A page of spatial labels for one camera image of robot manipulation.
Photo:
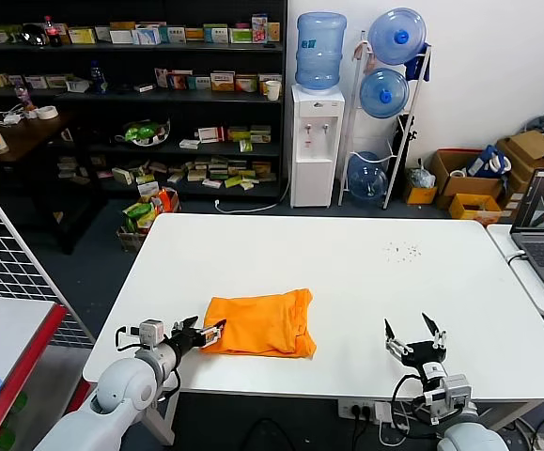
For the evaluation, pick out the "orange t-shirt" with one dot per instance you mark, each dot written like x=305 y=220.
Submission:
x=257 y=324

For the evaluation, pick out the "brown cardboard box with flap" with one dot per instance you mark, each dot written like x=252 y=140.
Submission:
x=530 y=145

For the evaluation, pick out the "white tape roll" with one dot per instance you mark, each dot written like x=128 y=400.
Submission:
x=46 y=113

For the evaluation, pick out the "white jug rack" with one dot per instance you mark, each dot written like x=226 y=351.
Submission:
x=396 y=164

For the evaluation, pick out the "brown wooden table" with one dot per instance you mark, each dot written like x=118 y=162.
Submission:
x=22 y=136

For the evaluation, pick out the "yellow cardboard box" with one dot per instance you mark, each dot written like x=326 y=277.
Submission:
x=487 y=206

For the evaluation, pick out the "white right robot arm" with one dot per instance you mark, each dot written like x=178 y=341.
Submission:
x=469 y=437

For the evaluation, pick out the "pink and white carton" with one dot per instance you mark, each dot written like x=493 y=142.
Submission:
x=259 y=29

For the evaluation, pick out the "green and white box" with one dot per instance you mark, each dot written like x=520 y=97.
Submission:
x=241 y=36

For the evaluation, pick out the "blue and white bag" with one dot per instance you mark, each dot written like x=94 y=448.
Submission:
x=483 y=162

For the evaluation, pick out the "large white table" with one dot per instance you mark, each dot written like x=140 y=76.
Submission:
x=346 y=263

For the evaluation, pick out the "white cabinet with red edge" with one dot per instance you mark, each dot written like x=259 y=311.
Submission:
x=4 y=329

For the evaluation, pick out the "small tape roll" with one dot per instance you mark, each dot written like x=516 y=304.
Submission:
x=457 y=173

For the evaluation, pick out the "black instrument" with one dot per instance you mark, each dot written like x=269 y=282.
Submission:
x=404 y=141

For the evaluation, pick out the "orange and white medicine box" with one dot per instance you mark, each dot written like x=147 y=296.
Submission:
x=222 y=82

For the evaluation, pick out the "white power adapter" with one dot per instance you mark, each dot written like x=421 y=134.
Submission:
x=382 y=412

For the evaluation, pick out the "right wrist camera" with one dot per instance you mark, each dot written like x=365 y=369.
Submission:
x=450 y=397

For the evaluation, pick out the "white water dispenser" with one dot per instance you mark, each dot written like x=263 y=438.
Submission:
x=311 y=178

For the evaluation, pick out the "blue bottle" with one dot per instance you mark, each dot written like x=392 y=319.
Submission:
x=97 y=80

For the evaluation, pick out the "open brown cardboard box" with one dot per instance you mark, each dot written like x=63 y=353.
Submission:
x=471 y=187

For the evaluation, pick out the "blue water jug with label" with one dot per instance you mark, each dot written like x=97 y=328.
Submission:
x=321 y=56

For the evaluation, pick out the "small yellow box with bag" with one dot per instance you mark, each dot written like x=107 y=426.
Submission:
x=419 y=192

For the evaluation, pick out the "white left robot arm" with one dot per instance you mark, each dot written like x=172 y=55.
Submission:
x=121 y=390

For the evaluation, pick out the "basket of snack packets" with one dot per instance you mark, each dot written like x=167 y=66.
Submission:
x=142 y=218

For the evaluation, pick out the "red and white medicine box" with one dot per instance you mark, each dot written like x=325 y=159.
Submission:
x=210 y=135

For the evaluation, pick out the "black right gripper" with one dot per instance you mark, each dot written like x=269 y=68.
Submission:
x=424 y=359

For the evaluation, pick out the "white paper cup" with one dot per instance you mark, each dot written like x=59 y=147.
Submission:
x=273 y=91

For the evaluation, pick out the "black shelving unit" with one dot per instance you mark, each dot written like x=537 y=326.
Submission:
x=112 y=97

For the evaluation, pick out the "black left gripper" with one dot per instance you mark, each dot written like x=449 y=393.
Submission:
x=187 y=339

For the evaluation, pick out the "white power strip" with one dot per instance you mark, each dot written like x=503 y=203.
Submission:
x=353 y=409

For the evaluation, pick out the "bowl of green packets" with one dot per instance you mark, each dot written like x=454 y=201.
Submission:
x=142 y=134

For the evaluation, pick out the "small white side table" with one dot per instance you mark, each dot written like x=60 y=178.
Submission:
x=525 y=286

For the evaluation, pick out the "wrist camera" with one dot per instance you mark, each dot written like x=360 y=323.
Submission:
x=450 y=397
x=151 y=333

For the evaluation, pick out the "grey floor power strip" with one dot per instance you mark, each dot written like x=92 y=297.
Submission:
x=543 y=442

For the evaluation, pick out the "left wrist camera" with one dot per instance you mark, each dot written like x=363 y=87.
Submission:
x=151 y=333

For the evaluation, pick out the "shiny black helmet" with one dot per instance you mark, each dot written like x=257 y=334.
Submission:
x=34 y=35

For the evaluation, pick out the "cola bottle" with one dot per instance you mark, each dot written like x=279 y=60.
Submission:
x=54 y=35

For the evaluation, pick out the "yellow medicine box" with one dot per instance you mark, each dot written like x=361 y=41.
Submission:
x=82 y=36

